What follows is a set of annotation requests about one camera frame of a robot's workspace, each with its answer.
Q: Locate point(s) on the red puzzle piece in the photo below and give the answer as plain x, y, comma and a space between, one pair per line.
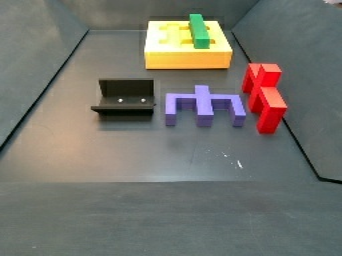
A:
265, 99

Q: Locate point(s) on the purple puzzle piece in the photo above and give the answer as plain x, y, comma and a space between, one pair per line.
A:
205, 102

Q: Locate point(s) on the yellow puzzle board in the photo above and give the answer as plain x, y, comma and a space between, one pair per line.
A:
169, 49

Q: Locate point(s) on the black angle bracket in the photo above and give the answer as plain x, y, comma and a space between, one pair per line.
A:
126, 95

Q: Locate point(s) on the green bar block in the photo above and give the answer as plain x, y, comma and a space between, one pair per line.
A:
199, 34

